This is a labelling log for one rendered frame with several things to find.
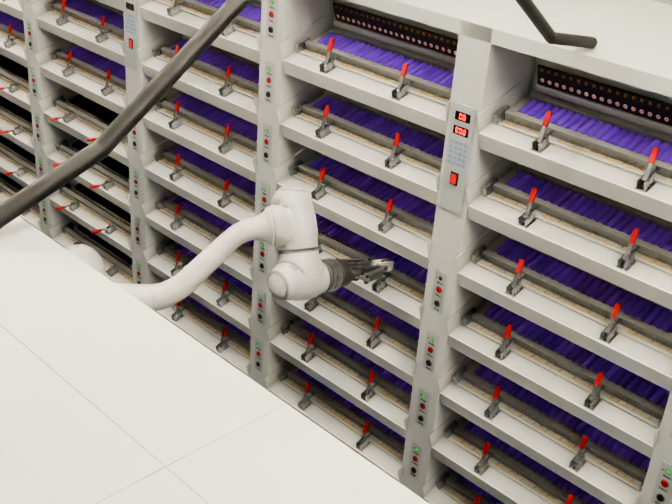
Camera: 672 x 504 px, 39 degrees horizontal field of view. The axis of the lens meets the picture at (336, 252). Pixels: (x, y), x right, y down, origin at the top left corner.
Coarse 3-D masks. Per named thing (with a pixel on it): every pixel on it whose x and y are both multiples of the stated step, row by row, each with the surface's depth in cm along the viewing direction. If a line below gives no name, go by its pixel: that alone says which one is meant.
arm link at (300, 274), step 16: (288, 256) 237; (304, 256) 237; (272, 272) 235; (288, 272) 234; (304, 272) 236; (320, 272) 239; (272, 288) 236; (288, 288) 233; (304, 288) 236; (320, 288) 240
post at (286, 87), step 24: (264, 0) 264; (288, 0) 260; (312, 0) 266; (264, 24) 267; (288, 24) 263; (264, 48) 270; (264, 72) 273; (288, 96) 274; (264, 120) 279; (288, 144) 281; (264, 168) 286; (264, 288) 304; (288, 312) 312; (264, 336) 312; (264, 360) 316; (264, 384) 320
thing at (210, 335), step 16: (176, 304) 357; (192, 304) 355; (176, 320) 352; (192, 320) 350; (208, 320) 346; (224, 320) 346; (192, 336) 345; (208, 336) 343; (224, 336) 335; (240, 336) 339; (224, 352) 336; (240, 352) 333; (240, 368) 328
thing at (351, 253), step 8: (320, 240) 287; (328, 240) 284; (336, 248) 283; (344, 248) 280; (352, 256) 279; (360, 256) 276; (384, 272) 271; (392, 272) 269; (400, 272) 268; (400, 280) 268; (408, 280) 265; (416, 280) 265; (416, 288) 264; (424, 288) 262
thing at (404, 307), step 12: (324, 252) 284; (336, 252) 283; (384, 276) 272; (348, 288) 276; (360, 288) 271; (408, 288) 266; (372, 300) 270; (384, 300) 265; (396, 300) 263; (408, 300) 263; (396, 312) 264; (408, 312) 259; (420, 312) 255; (420, 324) 258
